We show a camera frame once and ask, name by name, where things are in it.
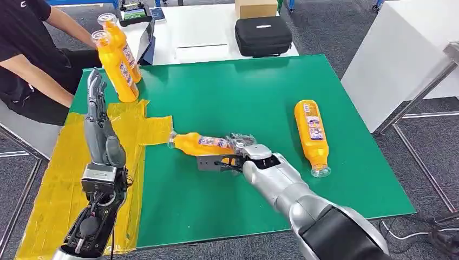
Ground blue metal rack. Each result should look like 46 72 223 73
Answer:
47 0 121 9

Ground green table mat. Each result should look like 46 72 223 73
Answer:
70 54 417 249

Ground yellow plastic sheet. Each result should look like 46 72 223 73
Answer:
16 99 175 260

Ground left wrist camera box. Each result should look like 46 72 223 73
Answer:
81 163 119 196

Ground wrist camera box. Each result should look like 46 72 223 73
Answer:
196 154 238 173
81 163 119 196

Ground large white table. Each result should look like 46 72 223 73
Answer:
340 0 459 133

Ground black controller with screen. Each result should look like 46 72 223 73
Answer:
119 3 153 28

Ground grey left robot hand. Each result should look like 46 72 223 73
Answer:
84 68 127 168

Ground black floor cables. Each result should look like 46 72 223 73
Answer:
380 214 459 260

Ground dark blue booklet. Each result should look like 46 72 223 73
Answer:
150 7 167 22

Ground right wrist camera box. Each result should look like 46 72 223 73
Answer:
196 154 238 173

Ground black zipped carry case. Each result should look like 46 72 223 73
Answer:
234 16 293 59

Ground grey seat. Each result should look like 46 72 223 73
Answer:
0 100 66 160

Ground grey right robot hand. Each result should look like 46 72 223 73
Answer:
225 133 274 161

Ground dark tablet with cover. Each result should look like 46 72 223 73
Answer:
136 18 157 67

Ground person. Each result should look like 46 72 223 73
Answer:
0 0 103 127

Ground steel floor frame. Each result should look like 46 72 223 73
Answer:
0 123 50 252
372 41 459 214

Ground orange drink bottle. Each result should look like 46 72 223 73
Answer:
90 30 140 103
167 131 245 158
294 100 332 178
97 13 143 85

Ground brown cardboard box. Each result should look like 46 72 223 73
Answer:
234 0 279 20

